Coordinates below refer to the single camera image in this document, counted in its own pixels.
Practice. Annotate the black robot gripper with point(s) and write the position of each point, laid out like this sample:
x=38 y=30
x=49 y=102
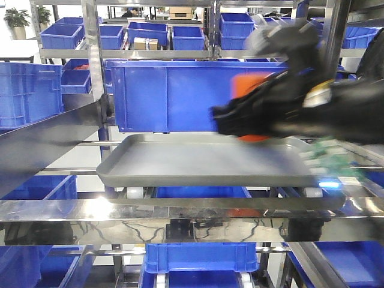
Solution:
x=275 y=108

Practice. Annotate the orange cylindrical capacitor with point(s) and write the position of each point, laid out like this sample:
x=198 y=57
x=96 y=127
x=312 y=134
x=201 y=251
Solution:
x=243 y=83

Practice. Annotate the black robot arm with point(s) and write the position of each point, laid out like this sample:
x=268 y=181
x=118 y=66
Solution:
x=354 y=108

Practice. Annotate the cardboard box on shelf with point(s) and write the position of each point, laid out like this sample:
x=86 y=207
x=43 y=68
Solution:
x=145 y=43

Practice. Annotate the grey plastic tray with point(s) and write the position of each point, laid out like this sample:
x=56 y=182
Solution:
x=156 y=160

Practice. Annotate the large blue bin behind tray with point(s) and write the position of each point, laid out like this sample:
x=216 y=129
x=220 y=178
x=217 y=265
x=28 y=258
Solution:
x=175 y=96

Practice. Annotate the blue bin below centre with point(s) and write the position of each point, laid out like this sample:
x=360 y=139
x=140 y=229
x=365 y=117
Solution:
x=204 y=256

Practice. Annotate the large blue crate left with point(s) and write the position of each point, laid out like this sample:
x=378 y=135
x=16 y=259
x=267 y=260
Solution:
x=29 y=93

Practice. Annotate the potted green plant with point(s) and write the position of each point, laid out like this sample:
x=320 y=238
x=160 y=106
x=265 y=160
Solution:
x=17 y=21

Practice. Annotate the steel shelf rack frame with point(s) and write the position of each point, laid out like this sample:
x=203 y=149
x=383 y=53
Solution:
x=75 y=143

